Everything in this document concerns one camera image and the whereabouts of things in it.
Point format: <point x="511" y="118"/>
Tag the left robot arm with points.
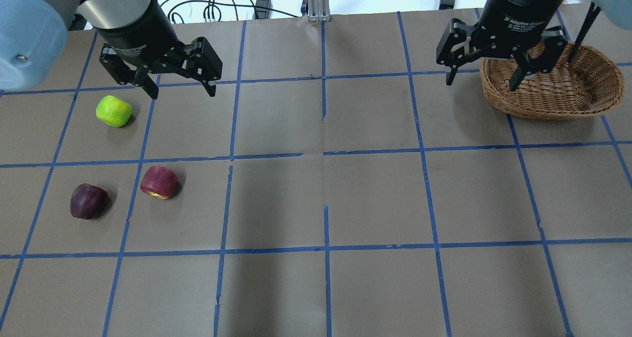
<point x="34" y="33"/>

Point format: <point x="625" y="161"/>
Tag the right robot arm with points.
<point x="506" y="30"/>

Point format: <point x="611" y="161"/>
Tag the aluminium frame post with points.
<point x="318" y="10"/>

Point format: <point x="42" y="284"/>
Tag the green apple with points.
<point x="113" y="111"/>

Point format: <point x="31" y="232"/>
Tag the woven wicker basket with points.
<point x="589" y="86"/>

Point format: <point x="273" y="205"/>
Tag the red apple with yellow spot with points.
<point x="159" y="182"/>

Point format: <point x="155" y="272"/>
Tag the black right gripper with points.
<point x="518" y="17"/>

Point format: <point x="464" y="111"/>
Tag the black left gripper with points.
<point x="134" y="35"/>

